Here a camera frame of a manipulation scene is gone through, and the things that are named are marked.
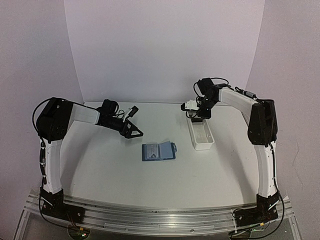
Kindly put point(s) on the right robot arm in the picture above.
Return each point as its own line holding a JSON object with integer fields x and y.
{"x": 262, "y": 127}

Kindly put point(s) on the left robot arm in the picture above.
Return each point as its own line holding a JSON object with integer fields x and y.
{"x": 55, "y": 120}

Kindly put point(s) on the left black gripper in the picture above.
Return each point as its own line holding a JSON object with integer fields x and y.
{"x": 133, "y": 127}

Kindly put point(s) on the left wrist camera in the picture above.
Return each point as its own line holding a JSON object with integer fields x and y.
{"x": 130, "y": 113}

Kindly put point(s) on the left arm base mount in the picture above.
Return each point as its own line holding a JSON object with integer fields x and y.
{"x": 54, "y": 206}

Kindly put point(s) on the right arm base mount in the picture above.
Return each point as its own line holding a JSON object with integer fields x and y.
{"x": 264, "y": 211}

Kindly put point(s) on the blue card holder wallet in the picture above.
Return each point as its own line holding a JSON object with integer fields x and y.
{"x": 168, "y": 151}

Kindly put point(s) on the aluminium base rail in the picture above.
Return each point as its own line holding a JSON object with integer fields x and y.
{"x": 154, "y": 222}

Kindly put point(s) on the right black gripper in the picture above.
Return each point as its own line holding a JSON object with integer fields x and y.
{"x": 207, "y": 114}

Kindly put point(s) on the white plastic tray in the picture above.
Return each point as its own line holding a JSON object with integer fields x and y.
{"x": 201, "y": 135}

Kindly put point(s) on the silver credit card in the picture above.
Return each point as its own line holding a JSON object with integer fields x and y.
{"x": 152, "y": 152}

